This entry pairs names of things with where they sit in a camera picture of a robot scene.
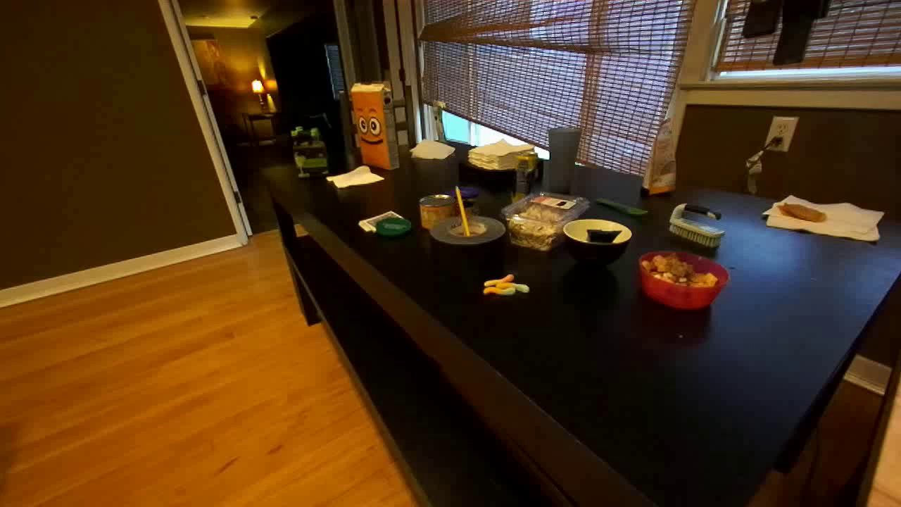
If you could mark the white paper napkin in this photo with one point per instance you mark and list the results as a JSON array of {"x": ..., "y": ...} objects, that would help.
[
  {"x": 431, "y": 149},
  {"x": 356, "y": 174}
]

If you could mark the grey plastic cup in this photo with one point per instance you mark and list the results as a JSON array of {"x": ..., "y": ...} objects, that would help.
[{"x": 563, "y": 159}]

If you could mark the white napkin stack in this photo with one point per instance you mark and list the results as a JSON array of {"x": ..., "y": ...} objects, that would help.
[{"x": 500, "y": 154}]

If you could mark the white wall outlet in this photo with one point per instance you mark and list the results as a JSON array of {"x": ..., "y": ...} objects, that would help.
[{"x": 782, "y": 132}]

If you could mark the small white card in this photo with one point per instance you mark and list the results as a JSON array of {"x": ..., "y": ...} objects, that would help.
[{"x": 369, "y": 219}]

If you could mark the grey plate with utensil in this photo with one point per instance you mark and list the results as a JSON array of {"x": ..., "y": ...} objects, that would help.
[{"x": 487, "y": 235}]

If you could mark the wooden stick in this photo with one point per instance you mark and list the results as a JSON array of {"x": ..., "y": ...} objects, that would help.
[{"x": 463, "y": 209}]

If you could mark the white plug adapter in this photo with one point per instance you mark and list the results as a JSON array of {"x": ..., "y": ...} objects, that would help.
[{"x": 756, "y": 166}]

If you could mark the clear plastic food container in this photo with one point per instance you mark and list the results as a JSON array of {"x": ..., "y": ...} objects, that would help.
[{"x": 542, "y": 223}]

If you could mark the pink yellow gummy worm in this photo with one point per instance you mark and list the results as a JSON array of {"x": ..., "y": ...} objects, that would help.
[{"x": 496, "y": 284}]

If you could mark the wide woven window blind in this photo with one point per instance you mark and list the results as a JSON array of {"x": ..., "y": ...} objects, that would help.
[{"x": 563, "y": 73}]

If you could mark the orange white pouch bag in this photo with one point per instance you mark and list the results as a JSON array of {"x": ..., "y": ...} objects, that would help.
[{"x": 663, "y": 169}]

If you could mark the glass jar pale lid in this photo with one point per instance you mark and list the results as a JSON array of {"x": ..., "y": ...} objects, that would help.
[{"x": 437, "y": 212}]

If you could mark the white door frame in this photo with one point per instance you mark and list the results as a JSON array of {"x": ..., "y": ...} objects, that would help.
[{"x": 206, "y": 121}]

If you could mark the mixed snacks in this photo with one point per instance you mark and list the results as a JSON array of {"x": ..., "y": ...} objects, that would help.
[{"x": 676, "y": 270}]

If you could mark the brown round cookie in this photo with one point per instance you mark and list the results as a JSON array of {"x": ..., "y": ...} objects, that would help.
[{"x": 804, "y": 212}]

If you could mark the red plastic bowl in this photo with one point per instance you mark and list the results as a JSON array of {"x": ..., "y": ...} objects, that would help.
[{"x": 683, "y": 294}]

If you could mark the glowing wall lamp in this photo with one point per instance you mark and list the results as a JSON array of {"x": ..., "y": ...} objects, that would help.
[{"x": 258, "y": 85}]

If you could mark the narrow woven window blind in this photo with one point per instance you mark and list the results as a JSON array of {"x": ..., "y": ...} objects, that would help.
[{"x": 863, "y": 32}]

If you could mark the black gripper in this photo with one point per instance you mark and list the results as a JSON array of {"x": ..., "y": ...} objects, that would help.
[{"x": 807, "y": 15}]

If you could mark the green round lid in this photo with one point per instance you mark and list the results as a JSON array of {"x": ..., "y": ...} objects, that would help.
[{"x": 395, "y": 226}]

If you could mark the orange carton with face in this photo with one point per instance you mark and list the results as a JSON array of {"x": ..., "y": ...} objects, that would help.
[{"x": 369, "y": 126}]

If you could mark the white bowl dark contents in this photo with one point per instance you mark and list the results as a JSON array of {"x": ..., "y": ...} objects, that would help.
[{"x": 596, "y": 252}]

